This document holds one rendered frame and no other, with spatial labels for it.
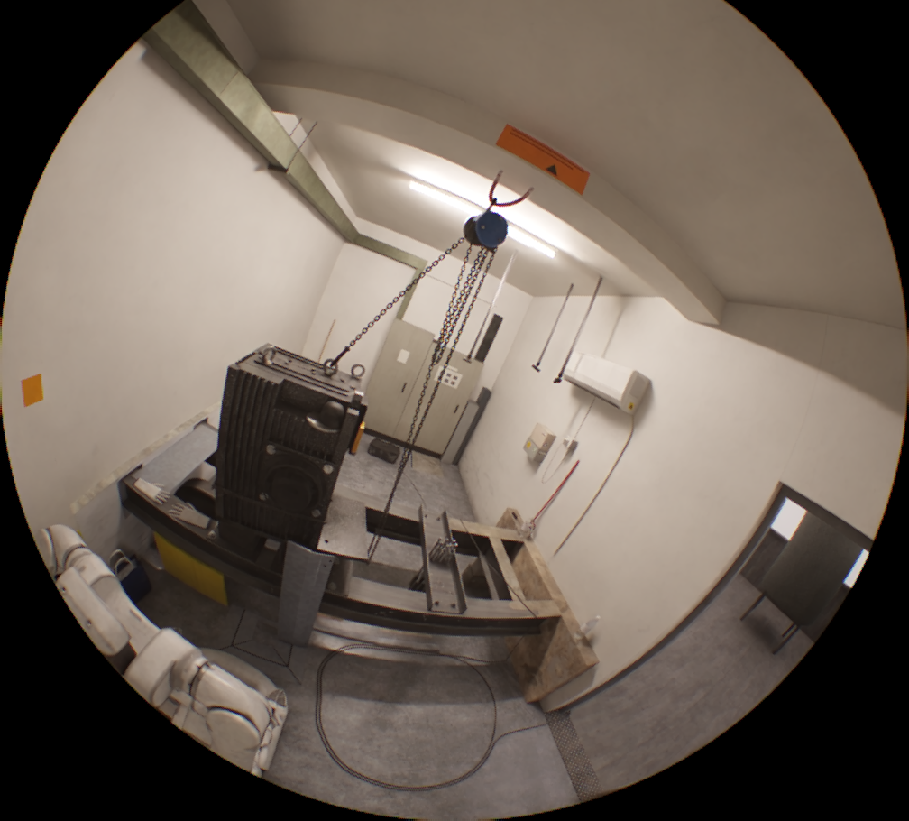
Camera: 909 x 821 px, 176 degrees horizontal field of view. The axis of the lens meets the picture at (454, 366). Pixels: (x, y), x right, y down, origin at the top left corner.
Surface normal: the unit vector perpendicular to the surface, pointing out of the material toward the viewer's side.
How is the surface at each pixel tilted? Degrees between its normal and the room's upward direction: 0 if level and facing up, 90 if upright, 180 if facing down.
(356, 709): 0
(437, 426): 90
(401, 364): 90
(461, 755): 0
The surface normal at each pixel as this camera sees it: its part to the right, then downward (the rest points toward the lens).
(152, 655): 0.40, -0.92
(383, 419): 0.14, 0.21
